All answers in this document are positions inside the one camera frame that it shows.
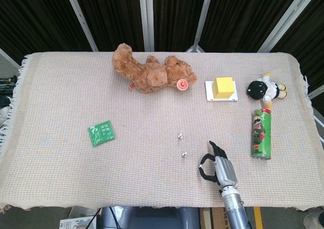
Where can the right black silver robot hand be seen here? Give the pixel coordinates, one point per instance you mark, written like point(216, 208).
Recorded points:
point(225, 170)

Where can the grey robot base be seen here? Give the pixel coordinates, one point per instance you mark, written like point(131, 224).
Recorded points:
point(152, 219)

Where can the green Pringles can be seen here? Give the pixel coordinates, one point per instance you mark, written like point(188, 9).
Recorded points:
point(261, 135)

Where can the brown cardboard box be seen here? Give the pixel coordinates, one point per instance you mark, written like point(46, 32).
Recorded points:
point(212, 220)

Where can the yellow cube block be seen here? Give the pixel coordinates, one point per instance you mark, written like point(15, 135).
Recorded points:
point(223, 88)

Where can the black headed plush doll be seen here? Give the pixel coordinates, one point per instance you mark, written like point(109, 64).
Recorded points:
point(258, 89)

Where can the beige woven tablecloth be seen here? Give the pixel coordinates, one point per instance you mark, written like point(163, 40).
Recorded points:
point(126, 168)

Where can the brown plush teddy bear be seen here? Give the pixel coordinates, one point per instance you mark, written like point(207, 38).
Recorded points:
point(149, 74)

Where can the green foil sachet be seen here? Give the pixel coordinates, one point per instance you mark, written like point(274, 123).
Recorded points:
point(101, 133)

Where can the white printed booklet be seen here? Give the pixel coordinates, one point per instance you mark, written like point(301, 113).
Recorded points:
point(76, 222)

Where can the white square base plate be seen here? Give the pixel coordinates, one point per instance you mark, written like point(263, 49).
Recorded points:
point(208, 92)

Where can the grey aluminium partition post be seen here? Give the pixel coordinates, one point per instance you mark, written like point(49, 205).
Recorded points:
point(81, 18)
point(202, 18)
point(288, 16)
point(147, 16)

